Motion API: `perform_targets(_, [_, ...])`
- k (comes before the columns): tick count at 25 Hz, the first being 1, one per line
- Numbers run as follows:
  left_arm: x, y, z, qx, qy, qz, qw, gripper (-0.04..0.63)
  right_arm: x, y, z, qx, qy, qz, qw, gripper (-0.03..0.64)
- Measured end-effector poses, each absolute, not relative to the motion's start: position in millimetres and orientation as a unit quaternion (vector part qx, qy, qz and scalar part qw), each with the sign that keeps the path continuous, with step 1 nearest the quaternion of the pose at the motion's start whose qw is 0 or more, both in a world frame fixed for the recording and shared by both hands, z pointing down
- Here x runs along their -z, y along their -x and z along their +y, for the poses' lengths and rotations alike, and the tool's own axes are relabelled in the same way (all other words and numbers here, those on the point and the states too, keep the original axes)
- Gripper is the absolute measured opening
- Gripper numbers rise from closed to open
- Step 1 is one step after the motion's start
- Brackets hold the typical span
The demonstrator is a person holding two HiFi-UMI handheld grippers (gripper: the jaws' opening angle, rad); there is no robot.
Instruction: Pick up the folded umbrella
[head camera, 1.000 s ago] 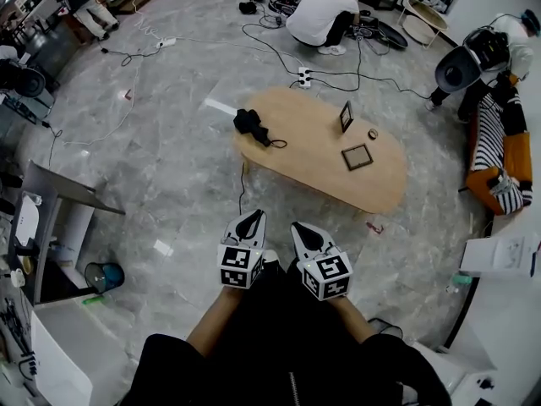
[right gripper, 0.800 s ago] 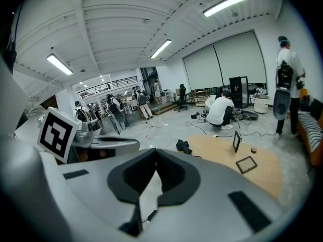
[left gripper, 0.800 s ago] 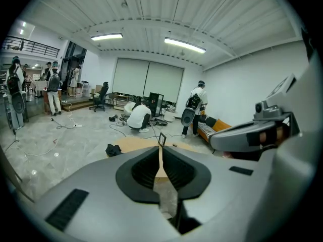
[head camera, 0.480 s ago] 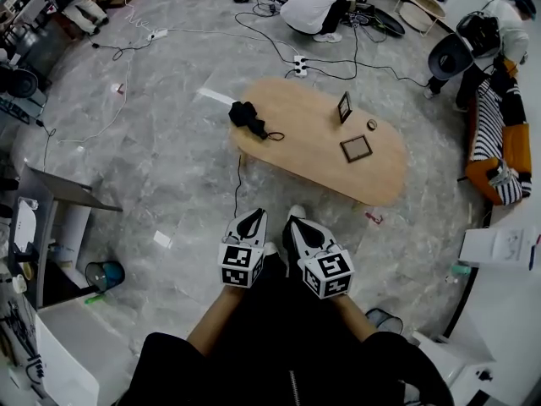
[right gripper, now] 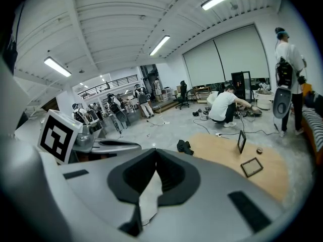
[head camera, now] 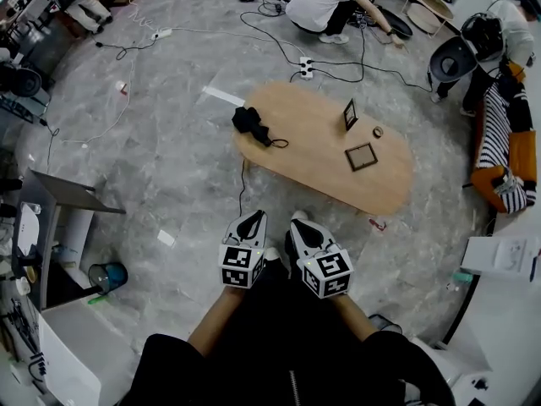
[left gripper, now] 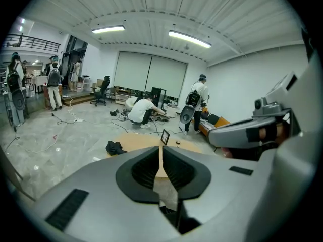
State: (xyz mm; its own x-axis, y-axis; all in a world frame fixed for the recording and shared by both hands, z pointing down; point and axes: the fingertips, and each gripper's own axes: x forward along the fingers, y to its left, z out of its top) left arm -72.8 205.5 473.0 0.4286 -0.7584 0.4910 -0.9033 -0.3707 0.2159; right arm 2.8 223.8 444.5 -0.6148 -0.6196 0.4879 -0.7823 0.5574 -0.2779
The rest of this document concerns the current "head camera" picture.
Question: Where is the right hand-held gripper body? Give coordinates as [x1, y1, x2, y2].
[297, 246, 354, 299]

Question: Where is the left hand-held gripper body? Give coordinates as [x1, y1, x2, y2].
[217, 234, 268, 289]

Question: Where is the person's right forearm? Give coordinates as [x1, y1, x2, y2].
[331, 292, 380, 342]

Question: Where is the person's left forearm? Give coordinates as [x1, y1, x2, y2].
[188, 285, 249, 357]

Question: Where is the person's black clothing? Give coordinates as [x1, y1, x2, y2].
[126, 243, 457, 406]

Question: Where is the oval wooden table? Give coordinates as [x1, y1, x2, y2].
[232, 80, 414, 216]

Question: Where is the blue waste bin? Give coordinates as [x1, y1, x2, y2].
[87, 262, 128, 298]

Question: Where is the white open booklet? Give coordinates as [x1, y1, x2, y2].
[460, 237, 541, 283]

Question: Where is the white worktable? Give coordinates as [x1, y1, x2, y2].
[418, 209, 541, 406]

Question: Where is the small striped cloth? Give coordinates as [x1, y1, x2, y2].
[492, 167, 536, 215]

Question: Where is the black white striped blanket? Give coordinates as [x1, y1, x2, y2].
[477, 72, 536, 168]

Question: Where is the white rounded device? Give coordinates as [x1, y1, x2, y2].
[19, 203, 40, 257]

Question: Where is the orange sofa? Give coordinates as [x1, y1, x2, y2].
[471, 61, 541, 215]

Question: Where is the black oval tray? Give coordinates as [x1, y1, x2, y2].
[375, 8, 413, 40]

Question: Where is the grey shell device with hole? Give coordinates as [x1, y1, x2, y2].
[429, 36, 481, 85]

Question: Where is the black cushion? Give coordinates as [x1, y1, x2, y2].
[496, 68, 533, 133]

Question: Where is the round white side table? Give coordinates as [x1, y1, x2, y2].
[401, 0, 454, 37]

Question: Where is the black backpack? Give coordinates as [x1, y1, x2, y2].
[460, 13, 506, 63]

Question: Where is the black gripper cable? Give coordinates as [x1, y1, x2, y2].
[238, 158, 247, 218]

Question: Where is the brown flat picture frame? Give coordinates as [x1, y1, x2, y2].
[344, 142, 379, 172]

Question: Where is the black standing picture frame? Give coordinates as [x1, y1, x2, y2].
[342, 98, 359, 131]

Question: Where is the long white floor cable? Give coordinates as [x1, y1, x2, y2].
[63, 57, 136, 147]

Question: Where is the black floor cable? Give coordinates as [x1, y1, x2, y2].
[312, 59, 434, 95]

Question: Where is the white power strip cable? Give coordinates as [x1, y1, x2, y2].
[168, 26, 306, 61]

